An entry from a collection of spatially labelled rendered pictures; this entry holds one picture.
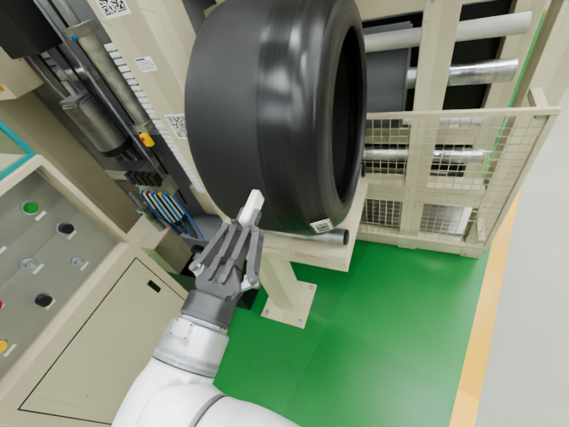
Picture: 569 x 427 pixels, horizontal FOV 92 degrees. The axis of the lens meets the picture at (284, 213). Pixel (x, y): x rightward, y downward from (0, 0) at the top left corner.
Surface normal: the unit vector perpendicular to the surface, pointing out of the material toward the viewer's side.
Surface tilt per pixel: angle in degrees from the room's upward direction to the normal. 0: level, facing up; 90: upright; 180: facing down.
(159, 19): 90
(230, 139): 62
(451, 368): 0
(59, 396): 90
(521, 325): 0
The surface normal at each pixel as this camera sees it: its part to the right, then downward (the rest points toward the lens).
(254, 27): -0.36, -0.26
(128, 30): -0.34, 0.74
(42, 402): 0.91, 0.11
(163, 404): -0.10, -0.73
